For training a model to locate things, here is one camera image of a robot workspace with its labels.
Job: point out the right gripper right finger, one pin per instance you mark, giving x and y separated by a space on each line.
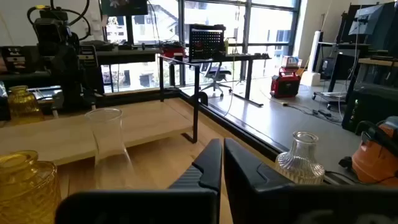
280 205

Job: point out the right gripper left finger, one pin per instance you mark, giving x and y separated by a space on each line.
186 205

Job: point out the clear smooth glass carafe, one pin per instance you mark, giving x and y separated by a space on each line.
109 168

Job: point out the amber hobnail glass vase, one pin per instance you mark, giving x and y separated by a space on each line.
28 193
25 105

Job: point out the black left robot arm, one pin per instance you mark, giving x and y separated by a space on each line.
62 71

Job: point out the clear ribbed glass jar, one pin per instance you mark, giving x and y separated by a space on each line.
300 165

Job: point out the orange shop vacuum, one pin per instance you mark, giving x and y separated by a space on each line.
376 158

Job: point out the red portable tool box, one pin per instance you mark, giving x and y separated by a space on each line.
284 87

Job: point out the black computer tower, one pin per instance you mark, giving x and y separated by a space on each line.
373 109

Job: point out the black office chair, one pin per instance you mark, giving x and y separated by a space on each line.
216 74

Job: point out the white cardboard box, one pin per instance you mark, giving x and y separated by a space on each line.
290 61

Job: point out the black desk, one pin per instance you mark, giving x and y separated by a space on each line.
124 56
245 57

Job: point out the red toolbox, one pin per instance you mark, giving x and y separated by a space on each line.
173 51

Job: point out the white paper roll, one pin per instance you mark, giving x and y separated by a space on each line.
314 53

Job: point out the black pegboard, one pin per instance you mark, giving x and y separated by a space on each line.
205 43

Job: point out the large window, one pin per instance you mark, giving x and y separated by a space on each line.
270 28

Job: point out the grey monitor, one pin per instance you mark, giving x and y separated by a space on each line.
367 20

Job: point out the parts drawer cabinet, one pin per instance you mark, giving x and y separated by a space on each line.
14 59

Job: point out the black frame clamp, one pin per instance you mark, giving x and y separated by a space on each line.
203 97

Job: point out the wooden shelf black frame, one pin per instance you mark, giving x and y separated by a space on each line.
62 137

